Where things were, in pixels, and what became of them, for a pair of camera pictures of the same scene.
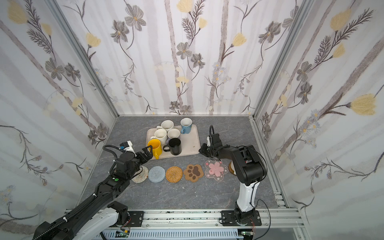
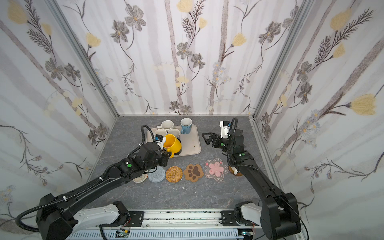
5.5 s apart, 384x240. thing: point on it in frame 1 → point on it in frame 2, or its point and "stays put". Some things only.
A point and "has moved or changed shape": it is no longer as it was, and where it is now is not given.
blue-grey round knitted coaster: x=156 y=174 stays put
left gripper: x=142 y=155 → x=164 y=157
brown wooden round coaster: x=232 y=168 stays put
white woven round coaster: x=141 y=177 stays put
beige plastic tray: x=190 y=142 stays put
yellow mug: x=156 y=147 has moved or changed shape
